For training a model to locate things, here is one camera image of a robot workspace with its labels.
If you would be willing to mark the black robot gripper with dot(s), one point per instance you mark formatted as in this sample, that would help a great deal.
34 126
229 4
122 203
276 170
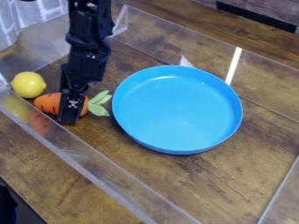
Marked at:
85 68

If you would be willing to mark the orange toy carrot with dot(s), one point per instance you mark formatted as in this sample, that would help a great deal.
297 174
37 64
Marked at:
49 104

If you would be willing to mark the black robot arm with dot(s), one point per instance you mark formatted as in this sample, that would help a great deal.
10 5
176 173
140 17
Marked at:
91 26

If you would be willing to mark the yellow toy lemon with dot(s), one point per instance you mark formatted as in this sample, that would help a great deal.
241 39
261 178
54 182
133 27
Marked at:
29 84

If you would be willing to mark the blue round plate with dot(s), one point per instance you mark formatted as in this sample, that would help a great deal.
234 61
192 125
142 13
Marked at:
177 109

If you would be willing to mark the white patterned curtain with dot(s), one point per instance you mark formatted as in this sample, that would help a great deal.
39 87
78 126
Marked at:
22 13

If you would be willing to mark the black bar in background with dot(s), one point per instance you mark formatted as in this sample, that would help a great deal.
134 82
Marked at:
266 20

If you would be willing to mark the clear acrylic enclosure wall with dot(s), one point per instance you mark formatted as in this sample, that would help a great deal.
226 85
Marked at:
86 174

